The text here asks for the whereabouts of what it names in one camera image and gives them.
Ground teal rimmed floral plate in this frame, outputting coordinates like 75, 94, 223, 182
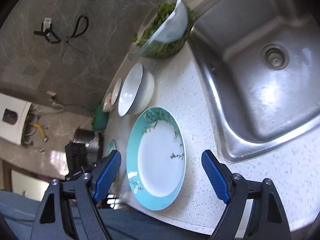
105, 139, 119, 183

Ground small floral white bowl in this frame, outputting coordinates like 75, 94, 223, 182
103, 78, 122, 112

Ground white bowl dark rim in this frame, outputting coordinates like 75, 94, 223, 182
118, 63, 155, 117

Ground large white bowl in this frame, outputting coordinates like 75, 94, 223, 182
138, 0, 188, 52

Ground black kitchen scissors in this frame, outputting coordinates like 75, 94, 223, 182
33, 15, 89, 55

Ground stainless steel rice cooker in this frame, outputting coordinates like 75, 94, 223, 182
72, 127, 104, 162

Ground teal plastic colander basin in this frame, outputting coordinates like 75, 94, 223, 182
92, 105, 109, 132

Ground white water heater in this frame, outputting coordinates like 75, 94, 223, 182
0, 93, 31, 145

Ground glass bowl of greens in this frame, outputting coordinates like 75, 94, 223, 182
129, 3, 195, 59

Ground stainless steel sink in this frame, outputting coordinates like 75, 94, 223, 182
189, 0, 319, 162

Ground yellow gas hose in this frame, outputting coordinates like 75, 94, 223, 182
32, 123, 49, 140

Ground white power cable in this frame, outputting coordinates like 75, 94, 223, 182
48, 97, 93, 117

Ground wall power socket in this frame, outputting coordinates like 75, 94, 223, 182
47, 91, 57, 101

